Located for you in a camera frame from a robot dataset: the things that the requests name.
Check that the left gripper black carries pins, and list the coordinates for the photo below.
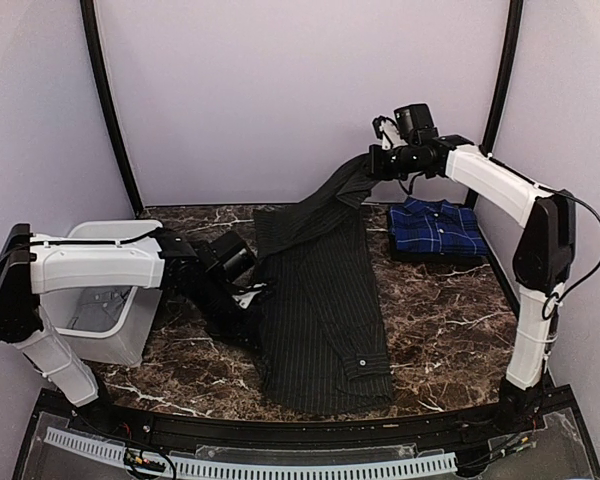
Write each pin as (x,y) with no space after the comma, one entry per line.
(250,325)

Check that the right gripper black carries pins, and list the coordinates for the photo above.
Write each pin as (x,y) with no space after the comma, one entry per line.
(376,169)

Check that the black pinstriped long sleeve shirt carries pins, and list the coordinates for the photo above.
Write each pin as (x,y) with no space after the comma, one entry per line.
(324,347)

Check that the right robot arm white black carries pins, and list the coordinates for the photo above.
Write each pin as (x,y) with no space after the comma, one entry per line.
(546,248)

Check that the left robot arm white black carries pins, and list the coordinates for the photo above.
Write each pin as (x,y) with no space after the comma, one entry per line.
(202,272)

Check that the blue plaid folded shirt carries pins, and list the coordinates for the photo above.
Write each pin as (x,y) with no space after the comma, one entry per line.
(435,227)

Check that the white plastic bin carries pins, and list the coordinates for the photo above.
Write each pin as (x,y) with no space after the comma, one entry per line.
(101,254)

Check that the grey button shirt in bin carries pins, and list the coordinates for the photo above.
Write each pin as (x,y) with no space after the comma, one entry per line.
(99,308)

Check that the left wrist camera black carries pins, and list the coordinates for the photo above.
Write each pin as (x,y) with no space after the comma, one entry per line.
(233,256)

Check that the right black frame post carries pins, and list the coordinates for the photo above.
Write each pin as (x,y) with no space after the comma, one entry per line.
(504,73)

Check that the black frame post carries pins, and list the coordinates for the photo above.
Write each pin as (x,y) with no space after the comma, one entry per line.
(106,101)
(504,73)

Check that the black front rail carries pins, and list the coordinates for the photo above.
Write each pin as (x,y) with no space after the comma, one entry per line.
(177,432)

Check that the white slotted cable duct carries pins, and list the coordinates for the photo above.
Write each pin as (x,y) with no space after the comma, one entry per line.
(215,462)

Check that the left black frame post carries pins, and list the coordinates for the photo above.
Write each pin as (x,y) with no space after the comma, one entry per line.
(106,101)

